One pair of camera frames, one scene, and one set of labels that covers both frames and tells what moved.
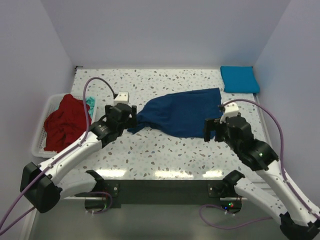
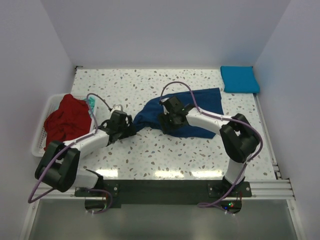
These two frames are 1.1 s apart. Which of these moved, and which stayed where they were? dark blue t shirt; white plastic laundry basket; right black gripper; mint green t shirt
Moved: right black gripper
Stayed: mint green t shirt; dark blue t shirt; white plastic laundry basket
